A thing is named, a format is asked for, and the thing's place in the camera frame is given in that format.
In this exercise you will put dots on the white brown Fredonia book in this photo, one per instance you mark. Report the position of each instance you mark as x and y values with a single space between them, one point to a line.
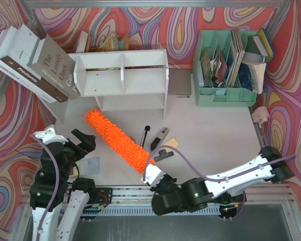
17 47

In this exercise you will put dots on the white wooden bookshelf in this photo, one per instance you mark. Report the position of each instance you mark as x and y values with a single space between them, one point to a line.
116 81

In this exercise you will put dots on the grey blue yellow books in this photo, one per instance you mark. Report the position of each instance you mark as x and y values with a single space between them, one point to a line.
259 43

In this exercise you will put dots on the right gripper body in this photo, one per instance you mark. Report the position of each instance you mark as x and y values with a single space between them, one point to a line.
163 183

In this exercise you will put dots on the yellow sticky note pad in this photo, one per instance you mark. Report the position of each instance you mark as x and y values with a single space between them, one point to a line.
172 143

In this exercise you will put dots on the white black utility knife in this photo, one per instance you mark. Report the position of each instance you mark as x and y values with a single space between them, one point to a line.
144 136

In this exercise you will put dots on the green desk organizer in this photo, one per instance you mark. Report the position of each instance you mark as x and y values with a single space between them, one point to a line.
222 96

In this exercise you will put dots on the books behind shelf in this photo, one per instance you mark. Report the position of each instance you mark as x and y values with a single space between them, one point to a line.
112 43

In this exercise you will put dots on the pink pig figurine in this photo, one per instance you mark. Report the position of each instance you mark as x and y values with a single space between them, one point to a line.
260 115

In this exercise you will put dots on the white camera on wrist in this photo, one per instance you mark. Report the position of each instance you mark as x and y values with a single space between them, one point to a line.
49 135
153 175

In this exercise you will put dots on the yellow blue calculator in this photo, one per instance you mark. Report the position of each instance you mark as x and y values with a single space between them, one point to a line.
89 166

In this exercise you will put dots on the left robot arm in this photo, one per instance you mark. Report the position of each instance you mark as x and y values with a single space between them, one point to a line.
57 204

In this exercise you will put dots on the black vacuum nozzle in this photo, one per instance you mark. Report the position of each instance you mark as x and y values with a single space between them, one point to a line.
163 154

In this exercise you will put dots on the orange microfiber duster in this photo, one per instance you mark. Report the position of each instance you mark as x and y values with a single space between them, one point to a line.
117 140

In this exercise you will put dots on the white camera on left wrist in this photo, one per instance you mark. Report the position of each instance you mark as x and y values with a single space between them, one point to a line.
49 135

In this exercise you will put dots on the open white paperback book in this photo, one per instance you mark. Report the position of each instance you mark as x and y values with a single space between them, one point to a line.
257 70

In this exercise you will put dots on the brown Lonely Ones book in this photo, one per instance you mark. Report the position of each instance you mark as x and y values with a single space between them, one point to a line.
53 64

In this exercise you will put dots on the aluminium rail with mounts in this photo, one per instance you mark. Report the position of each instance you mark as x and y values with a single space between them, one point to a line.
266 193

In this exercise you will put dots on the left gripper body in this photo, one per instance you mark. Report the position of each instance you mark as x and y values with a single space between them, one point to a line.
78 144

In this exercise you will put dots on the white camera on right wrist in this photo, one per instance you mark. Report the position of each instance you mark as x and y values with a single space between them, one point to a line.
153 175

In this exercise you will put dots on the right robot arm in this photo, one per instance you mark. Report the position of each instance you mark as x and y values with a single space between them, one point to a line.
223 188

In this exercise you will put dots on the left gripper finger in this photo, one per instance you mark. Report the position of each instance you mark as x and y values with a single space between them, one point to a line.
86 140
83 151

